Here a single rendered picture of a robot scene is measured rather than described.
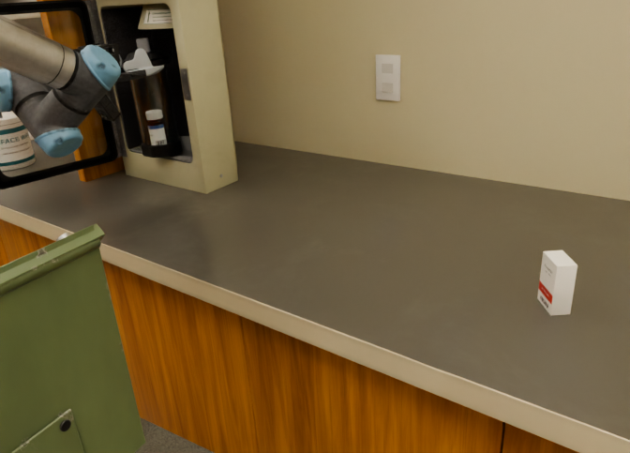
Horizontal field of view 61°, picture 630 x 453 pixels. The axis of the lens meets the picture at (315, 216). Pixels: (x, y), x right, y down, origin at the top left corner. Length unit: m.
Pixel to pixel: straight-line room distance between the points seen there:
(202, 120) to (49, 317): 0.88
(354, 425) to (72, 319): 0.54
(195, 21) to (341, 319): 0.76
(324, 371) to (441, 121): 0.75
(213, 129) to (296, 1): 0.47
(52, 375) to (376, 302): 0.49
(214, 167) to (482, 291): 0.73
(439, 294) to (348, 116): 0.78
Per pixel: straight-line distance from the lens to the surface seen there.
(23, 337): 0.45
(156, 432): 0.66
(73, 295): 0.47
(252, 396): 1.04
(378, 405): 0.84
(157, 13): 1.34
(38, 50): 1.01
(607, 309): 0.87
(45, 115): 1.11
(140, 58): 1.29
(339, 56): 1.50
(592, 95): 1.27
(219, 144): 1.32
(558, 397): 0.69
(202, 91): 1.28
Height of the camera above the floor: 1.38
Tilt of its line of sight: 23 degrees down
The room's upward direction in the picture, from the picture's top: 4 degrees counter-clockwise
